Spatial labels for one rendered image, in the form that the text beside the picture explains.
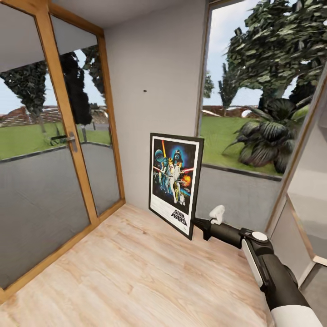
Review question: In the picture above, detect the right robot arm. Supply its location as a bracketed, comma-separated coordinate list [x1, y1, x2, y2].
[191, 205, 323, 327]

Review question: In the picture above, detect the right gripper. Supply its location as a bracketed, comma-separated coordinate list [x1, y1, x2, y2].
[191, 218, 231, 243]

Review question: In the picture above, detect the poster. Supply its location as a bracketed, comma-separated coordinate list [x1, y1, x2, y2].
[149, 133, 205, 241]

